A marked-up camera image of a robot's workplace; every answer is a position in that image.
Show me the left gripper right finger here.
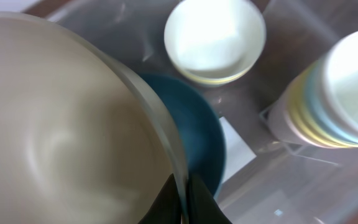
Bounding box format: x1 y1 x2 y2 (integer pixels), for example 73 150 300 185
187 174 231 224

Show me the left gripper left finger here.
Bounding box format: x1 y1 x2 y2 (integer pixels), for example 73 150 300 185
138 174 181 224

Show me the dark blue bowl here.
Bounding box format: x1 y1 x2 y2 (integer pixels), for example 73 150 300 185
140 74 226 198

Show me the pink cup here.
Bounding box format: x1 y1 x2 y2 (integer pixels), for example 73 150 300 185
267 90 316 146

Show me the cream large bowl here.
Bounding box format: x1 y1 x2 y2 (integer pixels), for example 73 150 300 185
0 12 188 223

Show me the yellow cup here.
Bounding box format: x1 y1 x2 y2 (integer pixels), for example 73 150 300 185
294 66 358 148
287 80 348 149

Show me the light blue cup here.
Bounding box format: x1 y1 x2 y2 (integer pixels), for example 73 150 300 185
301 62 358 147

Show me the white small bowl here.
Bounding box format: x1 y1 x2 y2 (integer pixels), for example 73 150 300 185
164 0 267 78

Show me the cream cup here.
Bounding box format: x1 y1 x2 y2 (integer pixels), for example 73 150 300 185
319 31 358 138

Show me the clear plastic storage container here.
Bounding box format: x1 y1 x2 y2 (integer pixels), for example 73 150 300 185
49 0 358 223

